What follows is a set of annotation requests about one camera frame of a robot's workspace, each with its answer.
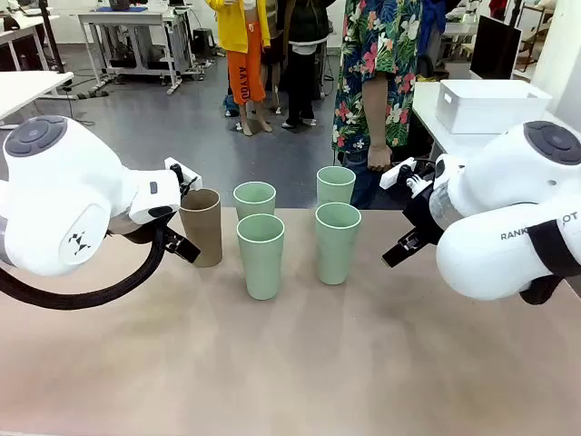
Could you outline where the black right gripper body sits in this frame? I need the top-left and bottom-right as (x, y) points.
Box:
(401, 179), (446, 242)

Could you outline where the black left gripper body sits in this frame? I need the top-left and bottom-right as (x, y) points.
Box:
(107, 209), (182, 249)

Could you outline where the brown plastic cup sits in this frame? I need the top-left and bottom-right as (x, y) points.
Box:
(179, 188), (223, 268)

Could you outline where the green plastic cup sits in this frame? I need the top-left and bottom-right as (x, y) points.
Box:
(232, 181), (277, 222)
(316, 165), (357, 208)
(314, 202), (362, 286)
(236, 213), (286, 302)

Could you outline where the person's right forearm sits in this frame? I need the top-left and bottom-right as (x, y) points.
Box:
(361, 72), (397, 149)

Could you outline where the white plastic basket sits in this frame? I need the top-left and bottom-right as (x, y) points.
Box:
(435, 79), (554, 135)

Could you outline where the person's right hand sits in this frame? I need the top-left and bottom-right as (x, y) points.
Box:
(366, 144), (393, 173)

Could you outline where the white side table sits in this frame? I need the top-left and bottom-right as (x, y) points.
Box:
(410, 81), (581, 158)

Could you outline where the person in floral shirt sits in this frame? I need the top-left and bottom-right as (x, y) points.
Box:
(330, 0), (428, 210)

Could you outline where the black monitor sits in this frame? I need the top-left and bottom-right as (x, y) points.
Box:
(469, 15), (523, 82)

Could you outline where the black tripod pole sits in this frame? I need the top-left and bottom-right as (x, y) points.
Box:
(36, 0), (67, 74)

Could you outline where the mannequin in dark skirt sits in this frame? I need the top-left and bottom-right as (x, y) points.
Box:
(261, 0), (288, 115)

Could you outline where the person in black clothes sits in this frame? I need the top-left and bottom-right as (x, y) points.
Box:
(281, 0), (333, 129)

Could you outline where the person in orange shorts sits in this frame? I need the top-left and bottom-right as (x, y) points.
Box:
(203, 0), (273, 137)

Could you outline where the white background desk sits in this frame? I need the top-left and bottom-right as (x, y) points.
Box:
(0, 11), (61, 72)

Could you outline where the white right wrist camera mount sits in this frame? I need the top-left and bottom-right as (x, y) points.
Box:
(379, 157), (430, 194)

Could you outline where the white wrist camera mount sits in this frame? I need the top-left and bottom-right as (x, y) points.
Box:
(379, 157), (430, 194)
(163, 157), (202, 194)

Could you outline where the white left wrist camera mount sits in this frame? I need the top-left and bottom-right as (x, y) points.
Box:
(163, 157), (202, 194)

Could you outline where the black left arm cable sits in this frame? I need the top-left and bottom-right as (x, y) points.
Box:
(0, 222), (170, 312)

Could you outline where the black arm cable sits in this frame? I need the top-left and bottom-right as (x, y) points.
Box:
(0, 222), (170, 312)
(519, 220), (581, 306)

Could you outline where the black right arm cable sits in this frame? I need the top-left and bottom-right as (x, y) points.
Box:
(519, 220), (581, 306)

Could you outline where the white desk with metal frame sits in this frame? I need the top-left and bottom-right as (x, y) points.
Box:
(76, 6), (194, 95)

